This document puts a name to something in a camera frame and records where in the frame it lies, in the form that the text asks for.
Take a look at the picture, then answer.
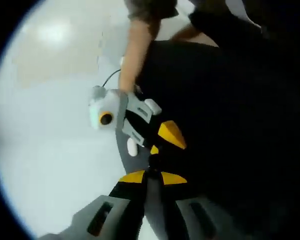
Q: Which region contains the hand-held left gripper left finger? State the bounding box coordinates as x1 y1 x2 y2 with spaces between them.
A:
38 171 148 240

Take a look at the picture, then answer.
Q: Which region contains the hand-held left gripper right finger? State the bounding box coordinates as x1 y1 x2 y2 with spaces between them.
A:
161 171 231 240

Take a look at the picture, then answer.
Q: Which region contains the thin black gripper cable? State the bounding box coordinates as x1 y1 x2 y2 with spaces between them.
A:
100 69 123 88

